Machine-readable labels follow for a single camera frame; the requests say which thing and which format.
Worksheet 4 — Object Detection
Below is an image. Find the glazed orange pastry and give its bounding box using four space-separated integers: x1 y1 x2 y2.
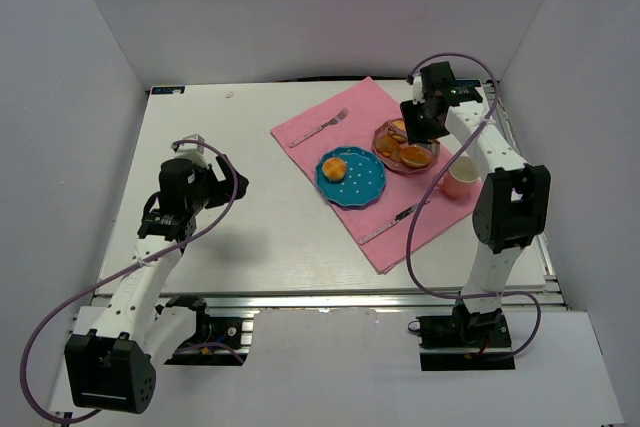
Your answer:
399 145 433 169

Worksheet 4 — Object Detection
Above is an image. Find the pink mug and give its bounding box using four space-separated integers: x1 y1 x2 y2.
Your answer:
436 155 480 199

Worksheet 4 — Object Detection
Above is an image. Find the pink dotted plate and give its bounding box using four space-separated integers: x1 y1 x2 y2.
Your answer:
372 118 441 175

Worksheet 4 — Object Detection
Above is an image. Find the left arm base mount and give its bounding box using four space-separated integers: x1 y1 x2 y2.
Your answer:
155 295 248 367

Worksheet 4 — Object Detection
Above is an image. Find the left blue table label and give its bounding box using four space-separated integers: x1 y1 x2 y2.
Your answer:
150 86 185 95

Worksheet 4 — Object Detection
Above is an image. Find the round bread bun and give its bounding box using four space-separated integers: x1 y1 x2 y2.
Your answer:
388 119 408 144
322 157 347 182

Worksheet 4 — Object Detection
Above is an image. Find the blue table label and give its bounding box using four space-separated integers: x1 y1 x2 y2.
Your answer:
150 86 185 95
455 79 482 88

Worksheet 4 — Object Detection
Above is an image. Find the silver table knife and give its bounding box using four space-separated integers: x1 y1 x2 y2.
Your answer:
358 204 418 245

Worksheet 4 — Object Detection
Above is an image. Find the silver fork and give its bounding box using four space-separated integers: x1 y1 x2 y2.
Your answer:
289 108 349 148

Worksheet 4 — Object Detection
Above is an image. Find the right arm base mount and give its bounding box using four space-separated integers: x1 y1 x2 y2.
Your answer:
407 315 516 372

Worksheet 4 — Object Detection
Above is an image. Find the flat brown pastry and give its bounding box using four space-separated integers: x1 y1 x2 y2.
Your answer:
375 134 401 162

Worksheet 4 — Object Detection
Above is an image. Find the right blue table label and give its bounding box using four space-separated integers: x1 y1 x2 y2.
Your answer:
455 79 482 88

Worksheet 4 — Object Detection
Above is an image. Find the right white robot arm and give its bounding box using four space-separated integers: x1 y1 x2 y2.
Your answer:
401 54 551 349

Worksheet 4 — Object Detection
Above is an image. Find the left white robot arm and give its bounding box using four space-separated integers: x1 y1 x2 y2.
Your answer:
64 134 248 414

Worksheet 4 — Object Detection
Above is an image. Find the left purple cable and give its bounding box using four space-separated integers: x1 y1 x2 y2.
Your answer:
18 139 246 423

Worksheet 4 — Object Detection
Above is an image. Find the pink cloth placemat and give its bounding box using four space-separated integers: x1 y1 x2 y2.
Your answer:
271 78 482 273

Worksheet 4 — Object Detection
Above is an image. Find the blue dotted plate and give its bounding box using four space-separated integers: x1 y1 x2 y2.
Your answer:
315 146 387 208

